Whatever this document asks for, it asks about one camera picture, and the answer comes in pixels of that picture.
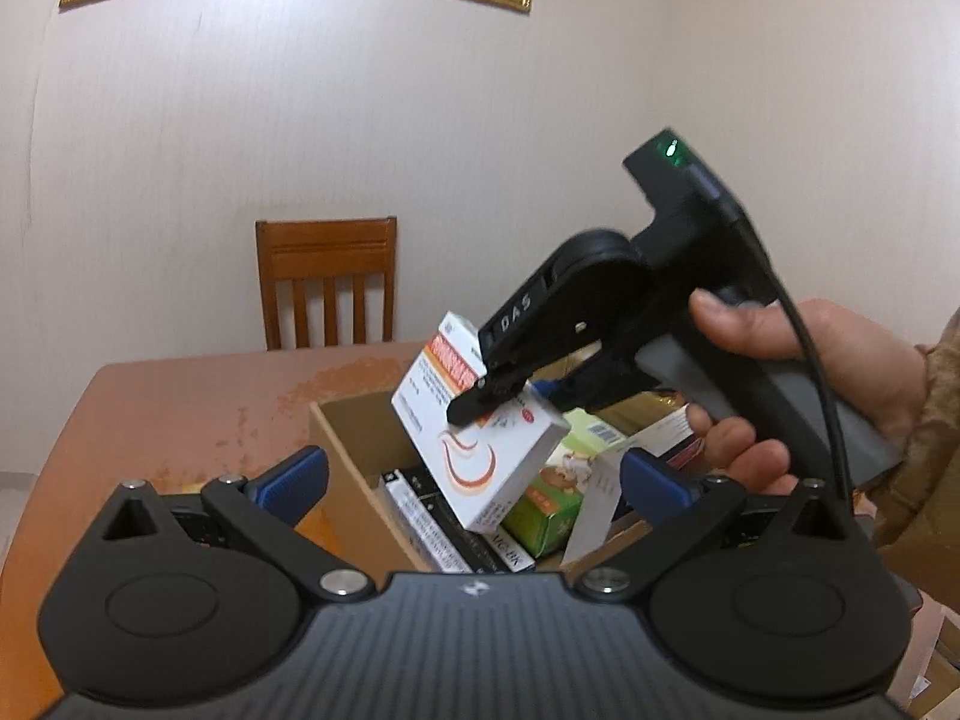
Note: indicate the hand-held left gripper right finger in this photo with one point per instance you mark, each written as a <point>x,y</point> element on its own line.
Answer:
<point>652,484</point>

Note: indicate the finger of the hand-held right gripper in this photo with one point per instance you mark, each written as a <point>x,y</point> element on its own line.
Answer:
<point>600,379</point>
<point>480,397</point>

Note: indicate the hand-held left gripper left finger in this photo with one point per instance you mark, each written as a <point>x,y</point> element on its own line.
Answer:
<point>300,476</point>

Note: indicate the pale green box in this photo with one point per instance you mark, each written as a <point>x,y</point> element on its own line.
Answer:
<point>592,427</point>

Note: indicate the cardboard box base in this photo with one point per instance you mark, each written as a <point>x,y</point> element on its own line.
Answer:
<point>352,450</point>

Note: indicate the white box orange print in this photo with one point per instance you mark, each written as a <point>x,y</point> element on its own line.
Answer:
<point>480,465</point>

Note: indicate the green cartoon print box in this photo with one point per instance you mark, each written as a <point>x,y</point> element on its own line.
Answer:
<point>547,517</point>

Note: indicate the black white box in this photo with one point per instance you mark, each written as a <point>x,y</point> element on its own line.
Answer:
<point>409,499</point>

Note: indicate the person's right forearm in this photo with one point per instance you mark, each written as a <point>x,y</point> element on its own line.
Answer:
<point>937,427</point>

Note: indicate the wooden desktop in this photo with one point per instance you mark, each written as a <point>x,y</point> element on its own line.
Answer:
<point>187,420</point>

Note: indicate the person's right hand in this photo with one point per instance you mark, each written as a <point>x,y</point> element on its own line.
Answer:
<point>847,345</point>

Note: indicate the white paper leaflet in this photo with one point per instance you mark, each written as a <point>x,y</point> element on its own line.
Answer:
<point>596,510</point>

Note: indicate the wooden dining chair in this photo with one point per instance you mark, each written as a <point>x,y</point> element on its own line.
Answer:
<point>326,240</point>

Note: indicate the brown cardboard box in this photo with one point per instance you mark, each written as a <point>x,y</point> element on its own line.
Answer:
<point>937,652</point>

